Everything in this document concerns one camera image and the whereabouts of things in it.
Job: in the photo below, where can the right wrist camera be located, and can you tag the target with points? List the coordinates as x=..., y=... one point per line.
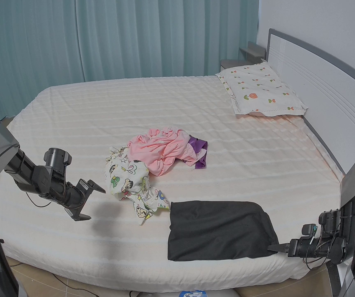
x=309, y=230

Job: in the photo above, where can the white printed pyjama garment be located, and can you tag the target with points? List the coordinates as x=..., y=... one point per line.
x=125, y=175

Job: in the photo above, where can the grey bedside table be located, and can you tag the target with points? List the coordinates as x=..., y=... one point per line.
x=251, y=49

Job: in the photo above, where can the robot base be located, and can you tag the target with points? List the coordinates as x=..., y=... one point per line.
x=193, y=294

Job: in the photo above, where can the white printed pillow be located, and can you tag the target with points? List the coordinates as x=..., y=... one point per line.
x=258, y=88

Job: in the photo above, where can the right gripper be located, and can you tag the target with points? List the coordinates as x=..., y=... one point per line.
x=304, y=248

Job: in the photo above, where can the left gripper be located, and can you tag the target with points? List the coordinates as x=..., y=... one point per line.
x=72, y=198

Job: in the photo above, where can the bed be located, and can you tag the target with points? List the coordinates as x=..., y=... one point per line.
x=258, y=165

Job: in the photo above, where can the pink garment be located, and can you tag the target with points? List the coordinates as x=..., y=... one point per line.
x=159, y=150

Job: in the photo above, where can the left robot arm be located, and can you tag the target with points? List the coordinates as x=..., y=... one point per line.
x=26, y=169

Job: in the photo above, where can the black T-shirt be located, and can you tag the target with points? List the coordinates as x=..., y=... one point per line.
x=220, y=230

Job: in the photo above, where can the purple garment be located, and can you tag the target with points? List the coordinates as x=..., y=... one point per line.
x=200, y=162

